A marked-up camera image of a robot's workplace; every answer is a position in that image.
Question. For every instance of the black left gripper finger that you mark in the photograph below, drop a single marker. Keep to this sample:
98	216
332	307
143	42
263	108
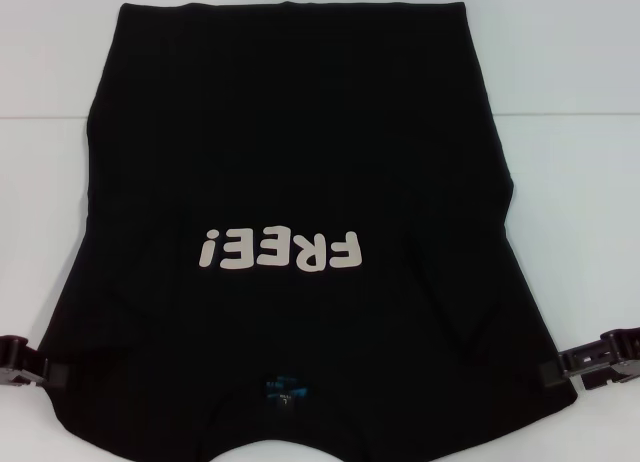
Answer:
59	373

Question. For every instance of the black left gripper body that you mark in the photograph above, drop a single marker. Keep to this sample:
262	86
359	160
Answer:
15	362

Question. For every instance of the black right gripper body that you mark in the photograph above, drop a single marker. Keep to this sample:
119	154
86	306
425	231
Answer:
622	349

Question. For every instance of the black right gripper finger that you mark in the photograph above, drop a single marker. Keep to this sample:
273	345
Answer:
551	375

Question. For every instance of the black shirt with FREE print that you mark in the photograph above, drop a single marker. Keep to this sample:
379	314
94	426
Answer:
300	157

